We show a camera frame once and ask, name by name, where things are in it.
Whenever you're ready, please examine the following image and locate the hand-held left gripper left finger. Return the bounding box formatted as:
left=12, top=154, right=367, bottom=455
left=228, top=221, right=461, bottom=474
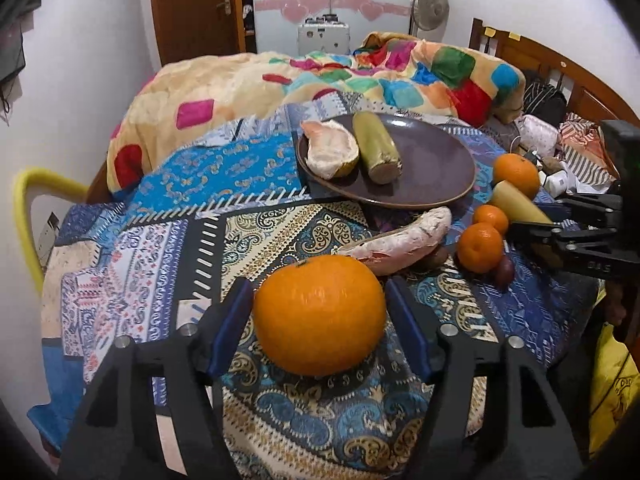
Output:
left=57, top=277, right=256, bottom=480

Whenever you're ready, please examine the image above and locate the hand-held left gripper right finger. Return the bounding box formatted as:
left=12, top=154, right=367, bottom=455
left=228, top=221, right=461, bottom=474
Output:
left=384, top=275, right=585, bottom=480

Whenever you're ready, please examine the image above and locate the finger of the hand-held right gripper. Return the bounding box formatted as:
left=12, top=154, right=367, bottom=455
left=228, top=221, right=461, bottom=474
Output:
left=507, top=220, right=623, bottom=274
left=537, top=193, right=623, bottom=229

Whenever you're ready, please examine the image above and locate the brown kiwi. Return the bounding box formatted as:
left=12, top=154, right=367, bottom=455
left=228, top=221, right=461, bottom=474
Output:
left=415, top=246, right=449, bottom=272

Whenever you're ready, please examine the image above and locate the dark purple passion fruit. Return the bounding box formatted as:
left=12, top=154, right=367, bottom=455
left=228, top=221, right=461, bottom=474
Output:
left=492, top=256, right=516, bottom=286

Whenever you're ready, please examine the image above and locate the round orange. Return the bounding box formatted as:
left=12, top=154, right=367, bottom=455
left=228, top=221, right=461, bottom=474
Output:
left=492, top=152, right=542, bottom=200

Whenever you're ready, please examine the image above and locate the large orange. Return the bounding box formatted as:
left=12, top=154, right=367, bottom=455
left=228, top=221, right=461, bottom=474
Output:
left=253, top=254, right=388, bottom=378

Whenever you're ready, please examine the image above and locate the small mandarin orange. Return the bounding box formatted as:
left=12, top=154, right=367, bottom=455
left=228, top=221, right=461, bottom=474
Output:
left=472, top=204, right=510, bottom=237
left=457, top=222, right=504, bottom=274

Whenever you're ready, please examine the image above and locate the dark brown round plate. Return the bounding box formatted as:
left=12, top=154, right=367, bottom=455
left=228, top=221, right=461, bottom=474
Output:
left=296, top=112, right=477, bottom=209

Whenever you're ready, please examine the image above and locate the white bottle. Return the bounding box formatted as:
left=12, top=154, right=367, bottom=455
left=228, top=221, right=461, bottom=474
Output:
left=542, top=170, right=571, bottom=193

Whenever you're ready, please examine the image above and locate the striped cloth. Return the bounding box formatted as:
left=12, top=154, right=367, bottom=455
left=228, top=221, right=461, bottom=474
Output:
left=560, top=115, right=618, bottom=181

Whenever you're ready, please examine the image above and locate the pink dotted white cloth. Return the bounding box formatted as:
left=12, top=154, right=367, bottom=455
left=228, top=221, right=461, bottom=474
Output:
left=517, top=115, right=561, bottom=156

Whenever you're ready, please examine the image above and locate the blue patterned blanket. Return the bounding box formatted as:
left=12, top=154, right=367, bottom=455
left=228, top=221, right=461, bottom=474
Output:
left=27, top=97, right=601, bottom=480

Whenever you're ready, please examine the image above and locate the black bag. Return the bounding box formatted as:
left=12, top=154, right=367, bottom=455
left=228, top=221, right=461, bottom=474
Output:
left=522, top=80, right=568, bottom=123

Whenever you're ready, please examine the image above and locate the wooden bed headboard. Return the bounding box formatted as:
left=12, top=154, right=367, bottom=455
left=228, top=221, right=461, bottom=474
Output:
left=470, top=17, right=640, bottom=131

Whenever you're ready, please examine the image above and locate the yellow plastic bag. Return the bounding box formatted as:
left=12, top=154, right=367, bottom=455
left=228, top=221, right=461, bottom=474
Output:
left=589, top=322, right=640, bottom=456

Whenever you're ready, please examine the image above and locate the colourful patchwork quilt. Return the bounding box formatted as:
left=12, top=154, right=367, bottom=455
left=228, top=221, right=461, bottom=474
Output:
left=107, top=32, right=526, bottom=196

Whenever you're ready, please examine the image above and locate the standing electric fan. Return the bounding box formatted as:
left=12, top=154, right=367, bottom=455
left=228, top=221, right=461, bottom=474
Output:
left=410, top=0, right=450, bottom=38

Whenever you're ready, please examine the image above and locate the white hard case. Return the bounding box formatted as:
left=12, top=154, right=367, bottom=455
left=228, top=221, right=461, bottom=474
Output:
left=297, top=12, right=351, bottom=55

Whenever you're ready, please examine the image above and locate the brown wooden door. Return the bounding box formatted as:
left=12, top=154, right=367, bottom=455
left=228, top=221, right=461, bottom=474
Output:
left=149, top=0, right=246, bottom=66

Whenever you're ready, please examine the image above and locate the wall socket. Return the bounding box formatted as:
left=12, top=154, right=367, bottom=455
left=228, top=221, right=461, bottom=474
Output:
left=37, top=211, right=62, bottom=263

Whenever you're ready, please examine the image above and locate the yellow padded rail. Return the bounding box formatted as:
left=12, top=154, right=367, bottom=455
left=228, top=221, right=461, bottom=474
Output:
left=12, top=169, right=91, bottom=296

